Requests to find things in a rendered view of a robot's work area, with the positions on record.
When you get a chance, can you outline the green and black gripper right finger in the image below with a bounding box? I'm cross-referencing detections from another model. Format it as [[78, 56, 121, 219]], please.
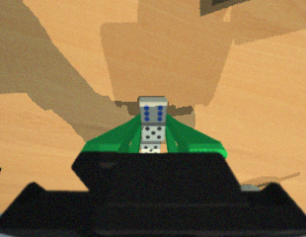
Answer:
[[165, 114, 228, 159]]

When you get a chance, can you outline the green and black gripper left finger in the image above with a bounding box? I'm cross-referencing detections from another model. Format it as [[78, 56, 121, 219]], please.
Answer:
[[80, 114, 142, 153]]

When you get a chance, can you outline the white domino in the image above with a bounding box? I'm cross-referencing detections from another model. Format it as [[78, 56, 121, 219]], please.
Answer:
[[141, 139, 161, 153]]

